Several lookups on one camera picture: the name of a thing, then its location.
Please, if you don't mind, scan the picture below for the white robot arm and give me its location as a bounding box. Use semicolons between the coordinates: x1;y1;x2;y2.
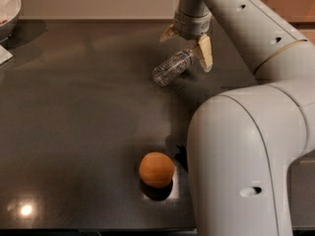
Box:
163;0;315;236

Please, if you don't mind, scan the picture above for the clear plastic water bottle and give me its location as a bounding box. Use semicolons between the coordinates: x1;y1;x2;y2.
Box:
152;48;195;87

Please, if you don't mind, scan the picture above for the orange fruit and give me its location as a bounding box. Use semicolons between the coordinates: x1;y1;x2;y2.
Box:
139;151;175;189

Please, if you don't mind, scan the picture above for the white paper sheet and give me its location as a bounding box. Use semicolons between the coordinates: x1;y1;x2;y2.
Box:
0;45;13;65

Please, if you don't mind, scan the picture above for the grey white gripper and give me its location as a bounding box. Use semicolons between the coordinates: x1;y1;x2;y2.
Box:
159;9;213;73

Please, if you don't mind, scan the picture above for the white bowl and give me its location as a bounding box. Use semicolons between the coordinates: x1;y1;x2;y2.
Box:
0;0;22;42

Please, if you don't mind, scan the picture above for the black snack bar wrapper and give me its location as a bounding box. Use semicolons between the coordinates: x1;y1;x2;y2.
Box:
175;146;188;171

